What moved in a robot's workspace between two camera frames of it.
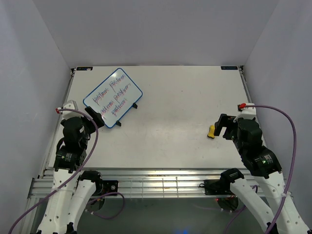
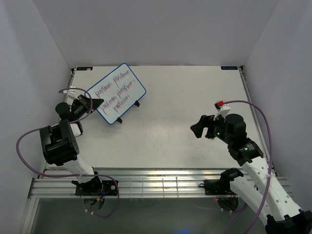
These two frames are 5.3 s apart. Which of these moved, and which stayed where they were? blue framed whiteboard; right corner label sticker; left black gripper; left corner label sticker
Moved: blue framed whiteboard; left black gripper
Stayed: right corner label sticker; left corner label sticker
